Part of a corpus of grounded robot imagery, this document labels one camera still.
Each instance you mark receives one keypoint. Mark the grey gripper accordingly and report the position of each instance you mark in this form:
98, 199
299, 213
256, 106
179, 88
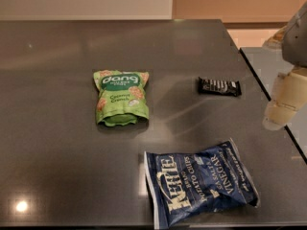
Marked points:
296, 38

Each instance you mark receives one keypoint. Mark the blue Kettle chip bag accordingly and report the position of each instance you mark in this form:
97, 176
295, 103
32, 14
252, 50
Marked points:
183, 185

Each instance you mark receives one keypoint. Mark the green Dang rice chip bag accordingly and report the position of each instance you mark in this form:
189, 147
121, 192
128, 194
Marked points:
122, 97

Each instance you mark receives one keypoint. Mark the black candy bar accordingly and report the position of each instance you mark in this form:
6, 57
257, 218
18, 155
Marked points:
219, 87

